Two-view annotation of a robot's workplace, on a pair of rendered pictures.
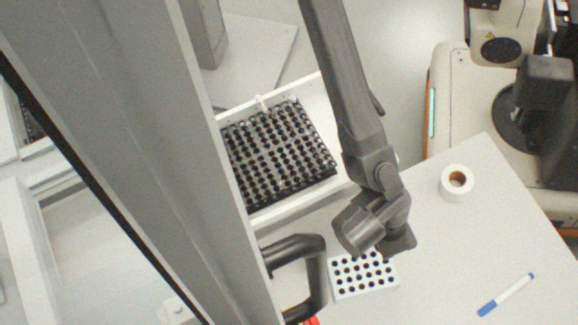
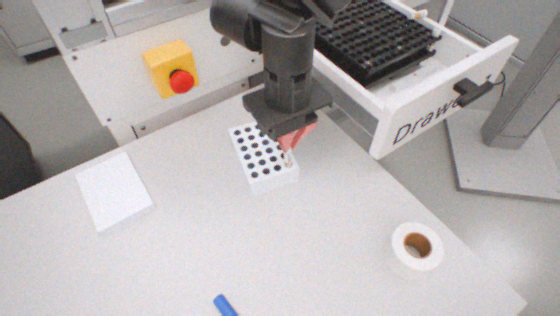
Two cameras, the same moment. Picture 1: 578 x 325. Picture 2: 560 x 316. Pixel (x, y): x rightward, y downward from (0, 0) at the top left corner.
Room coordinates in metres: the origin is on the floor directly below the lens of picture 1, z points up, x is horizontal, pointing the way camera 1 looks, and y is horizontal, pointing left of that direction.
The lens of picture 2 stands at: (0.28, -0.46, 1.23)
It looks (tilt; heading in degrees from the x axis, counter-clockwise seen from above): 52 degrees down; 73
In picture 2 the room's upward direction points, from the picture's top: straight up
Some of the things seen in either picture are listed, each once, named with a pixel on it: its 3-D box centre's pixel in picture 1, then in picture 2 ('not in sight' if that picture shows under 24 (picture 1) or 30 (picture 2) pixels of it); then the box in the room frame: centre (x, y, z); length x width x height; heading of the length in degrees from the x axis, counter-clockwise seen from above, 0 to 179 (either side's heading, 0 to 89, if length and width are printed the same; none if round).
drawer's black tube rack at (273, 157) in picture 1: (265, 160); (358, 38); (0.58, 0.04, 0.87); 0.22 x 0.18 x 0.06; 107
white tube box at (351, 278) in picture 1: (362, 274); (262, 154); (0.35, -0.11, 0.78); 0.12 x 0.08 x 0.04; 94
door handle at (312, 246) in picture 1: (298, 284); not in sight; (0.14, 0.01, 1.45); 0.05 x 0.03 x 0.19; 107
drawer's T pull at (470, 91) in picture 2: (368, 103); (468, 89); (0.65, -0.18, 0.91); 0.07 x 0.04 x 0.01; 17
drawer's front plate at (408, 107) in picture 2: not in sight; (445, 95); (0.64, -0.15, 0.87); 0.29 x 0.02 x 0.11; 17
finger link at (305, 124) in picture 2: not in sight; (282, 128); (0.37, -0.16, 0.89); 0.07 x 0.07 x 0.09; 12
